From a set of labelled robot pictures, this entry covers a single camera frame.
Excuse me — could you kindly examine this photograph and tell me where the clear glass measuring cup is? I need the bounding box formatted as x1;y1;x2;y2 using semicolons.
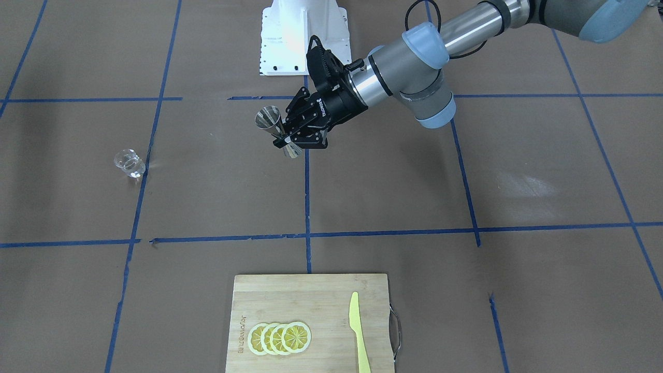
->
113;149;146;179

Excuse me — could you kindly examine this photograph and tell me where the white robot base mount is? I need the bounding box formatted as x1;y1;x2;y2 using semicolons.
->
259;1;352;76

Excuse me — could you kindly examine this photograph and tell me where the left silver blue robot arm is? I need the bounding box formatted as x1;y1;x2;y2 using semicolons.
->
273;1;647;149

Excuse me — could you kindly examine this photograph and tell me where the steel double jigger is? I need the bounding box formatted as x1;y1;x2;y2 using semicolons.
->
255;106;303;159

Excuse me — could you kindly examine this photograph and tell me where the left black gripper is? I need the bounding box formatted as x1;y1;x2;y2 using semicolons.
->
284;87;368;149

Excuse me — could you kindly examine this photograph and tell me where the bamboo cutting board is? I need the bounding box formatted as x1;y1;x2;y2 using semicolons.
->
225;274;395;372

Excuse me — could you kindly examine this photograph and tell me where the yellow plastic knife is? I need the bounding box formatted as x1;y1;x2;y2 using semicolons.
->
349;291;371;372

